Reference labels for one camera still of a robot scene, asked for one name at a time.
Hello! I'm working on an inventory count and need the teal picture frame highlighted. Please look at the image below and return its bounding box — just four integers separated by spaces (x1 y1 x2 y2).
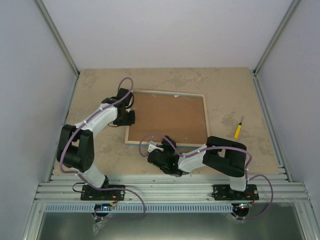
124 89 211 148

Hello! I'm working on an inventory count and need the yellow screwdriver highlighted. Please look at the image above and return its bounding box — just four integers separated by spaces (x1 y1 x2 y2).
233 116 244 139

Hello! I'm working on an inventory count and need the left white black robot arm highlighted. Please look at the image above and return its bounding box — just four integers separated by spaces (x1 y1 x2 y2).
56 88 136 200

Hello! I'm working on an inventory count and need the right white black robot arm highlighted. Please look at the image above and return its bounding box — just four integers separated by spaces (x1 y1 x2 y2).
147 136 251 200

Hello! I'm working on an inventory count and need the left controller board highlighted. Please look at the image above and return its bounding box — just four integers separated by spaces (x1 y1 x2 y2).
93 202 117 212

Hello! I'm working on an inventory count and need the controller board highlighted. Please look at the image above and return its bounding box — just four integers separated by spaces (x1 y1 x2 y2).
234 202 253 209
93 202 117 212

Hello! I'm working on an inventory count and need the right controller board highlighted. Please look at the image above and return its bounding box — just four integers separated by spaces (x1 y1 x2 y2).
234 202 253 209

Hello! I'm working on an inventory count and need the clear plastic bag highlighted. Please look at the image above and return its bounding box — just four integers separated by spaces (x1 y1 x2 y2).
92 219 107 236

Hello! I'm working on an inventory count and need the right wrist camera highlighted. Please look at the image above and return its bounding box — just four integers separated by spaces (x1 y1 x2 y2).
147 141 164 154

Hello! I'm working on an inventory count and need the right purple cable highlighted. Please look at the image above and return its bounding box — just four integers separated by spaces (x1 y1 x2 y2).
138 133 275 221

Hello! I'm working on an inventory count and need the purple cable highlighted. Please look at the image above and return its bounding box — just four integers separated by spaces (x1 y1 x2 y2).
138 133 275 221
60 77 147 222

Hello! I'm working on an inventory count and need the grey slotted cable duct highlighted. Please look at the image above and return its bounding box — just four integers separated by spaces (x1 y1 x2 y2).
45 203 233 213

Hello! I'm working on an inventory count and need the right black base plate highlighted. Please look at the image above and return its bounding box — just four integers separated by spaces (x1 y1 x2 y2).
211 184 260 201

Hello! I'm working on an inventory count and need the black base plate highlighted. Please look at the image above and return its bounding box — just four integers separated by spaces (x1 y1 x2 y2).
211 184 260 201
80 185 125 202

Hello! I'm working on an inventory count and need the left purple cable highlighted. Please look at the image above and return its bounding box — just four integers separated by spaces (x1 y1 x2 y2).
60 77 147 222

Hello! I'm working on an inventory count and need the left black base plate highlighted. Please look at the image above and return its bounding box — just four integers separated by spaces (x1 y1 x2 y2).
80 185 125 202

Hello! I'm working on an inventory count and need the aluminium rail base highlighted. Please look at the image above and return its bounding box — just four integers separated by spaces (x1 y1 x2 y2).
34 174 310 203

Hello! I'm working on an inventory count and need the left aluminium corner post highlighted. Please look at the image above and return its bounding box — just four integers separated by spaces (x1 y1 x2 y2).
34 0 80 78

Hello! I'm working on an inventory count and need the aluminium corner post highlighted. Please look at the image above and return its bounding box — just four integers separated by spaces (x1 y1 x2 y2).
252 0 302 77
34 0 80 78

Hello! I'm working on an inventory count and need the right aluminium corner post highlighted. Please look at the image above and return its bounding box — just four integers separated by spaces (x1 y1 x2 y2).
252 0 302 77

